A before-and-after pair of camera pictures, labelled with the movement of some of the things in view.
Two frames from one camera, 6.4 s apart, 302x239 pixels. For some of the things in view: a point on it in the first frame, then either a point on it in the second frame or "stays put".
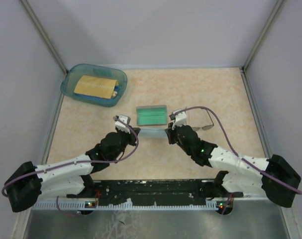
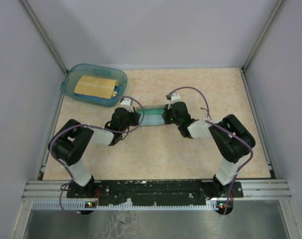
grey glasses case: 151,115 stays put
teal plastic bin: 94,84 stays put
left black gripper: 132,136 → 136,116
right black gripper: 170,132 → 165,114
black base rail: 155,191 stays put
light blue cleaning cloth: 152,133 → 152,119
